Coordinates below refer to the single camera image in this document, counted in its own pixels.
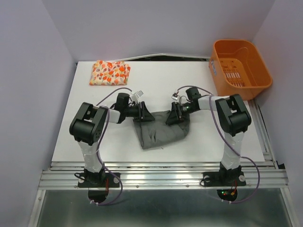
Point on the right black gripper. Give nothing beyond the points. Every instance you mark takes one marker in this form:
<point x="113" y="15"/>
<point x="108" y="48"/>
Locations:
<point x="176" y="113"/>

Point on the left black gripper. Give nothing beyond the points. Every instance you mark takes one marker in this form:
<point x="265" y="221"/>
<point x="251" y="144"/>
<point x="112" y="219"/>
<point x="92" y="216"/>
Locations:
<point x="143" y="113"/>

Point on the grey skirt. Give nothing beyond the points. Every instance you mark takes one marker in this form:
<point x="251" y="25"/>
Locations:
<point x="157" y="133"/>

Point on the floral orange skirt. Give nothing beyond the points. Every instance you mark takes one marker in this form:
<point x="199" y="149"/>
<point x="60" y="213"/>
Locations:
<point x="106" y="73"/>

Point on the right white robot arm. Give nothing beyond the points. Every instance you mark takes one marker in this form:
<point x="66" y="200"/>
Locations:
<point x="231" y="119"/>

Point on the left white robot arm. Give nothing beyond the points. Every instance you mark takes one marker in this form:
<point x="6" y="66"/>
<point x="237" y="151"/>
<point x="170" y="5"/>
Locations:
<point x="88" y="129"/>

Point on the orange plastic basket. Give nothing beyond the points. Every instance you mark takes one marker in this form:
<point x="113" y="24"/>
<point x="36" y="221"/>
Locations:
<point x="237" y="68"/>

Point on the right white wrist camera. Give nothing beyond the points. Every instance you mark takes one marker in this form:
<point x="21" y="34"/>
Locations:
<point x="176" y="98"/>

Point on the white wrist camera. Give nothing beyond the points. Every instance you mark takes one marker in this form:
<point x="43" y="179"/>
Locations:
<point x="136" y="96"/>
<point x="176" y="98"/>

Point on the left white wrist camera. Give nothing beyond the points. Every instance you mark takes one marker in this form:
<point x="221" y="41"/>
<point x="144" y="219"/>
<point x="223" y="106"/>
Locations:
<point x="136" y="96"/>

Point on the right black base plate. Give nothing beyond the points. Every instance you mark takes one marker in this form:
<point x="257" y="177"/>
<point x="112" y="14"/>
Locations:
<point x="215" y="179"/>

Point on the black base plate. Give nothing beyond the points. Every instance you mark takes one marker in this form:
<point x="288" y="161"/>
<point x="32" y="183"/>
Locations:
<point x="108" y="181"/>
<point x="215" y="179"/>

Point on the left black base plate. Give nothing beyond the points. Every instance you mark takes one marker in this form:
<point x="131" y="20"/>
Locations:
<point x="108" y="181"/>

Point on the aluminium rail frame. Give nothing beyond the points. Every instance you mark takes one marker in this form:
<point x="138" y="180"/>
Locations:
<point x="168" y="194"/>

